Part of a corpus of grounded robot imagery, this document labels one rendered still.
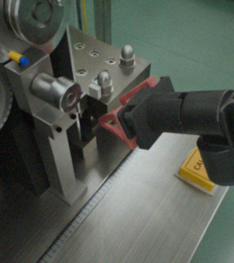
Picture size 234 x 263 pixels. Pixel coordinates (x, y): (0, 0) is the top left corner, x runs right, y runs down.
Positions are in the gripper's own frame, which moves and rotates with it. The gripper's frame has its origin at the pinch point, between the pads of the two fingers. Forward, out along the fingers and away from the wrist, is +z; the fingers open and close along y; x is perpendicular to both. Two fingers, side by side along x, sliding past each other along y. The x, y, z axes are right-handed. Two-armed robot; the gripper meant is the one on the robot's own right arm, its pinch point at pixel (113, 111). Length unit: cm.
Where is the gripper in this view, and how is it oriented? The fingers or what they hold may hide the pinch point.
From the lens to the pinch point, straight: 50.0
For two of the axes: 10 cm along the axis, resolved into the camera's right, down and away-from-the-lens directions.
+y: 5.9, -6.2, 5.3
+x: -4.0, -7.9, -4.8
